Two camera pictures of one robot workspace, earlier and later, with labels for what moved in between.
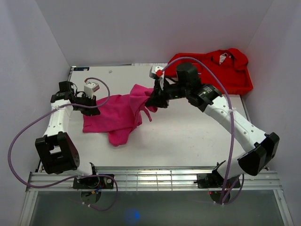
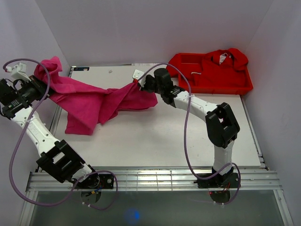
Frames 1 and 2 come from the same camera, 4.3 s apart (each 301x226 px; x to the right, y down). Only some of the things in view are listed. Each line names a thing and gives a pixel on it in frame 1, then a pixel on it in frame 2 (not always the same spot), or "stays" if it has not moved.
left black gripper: [91, 111] → [39, 85]
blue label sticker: [85, 68] stays
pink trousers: [119, 114] → [86, 106]
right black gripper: [159, 98] → [144, 86]
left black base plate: [94, 182] stays
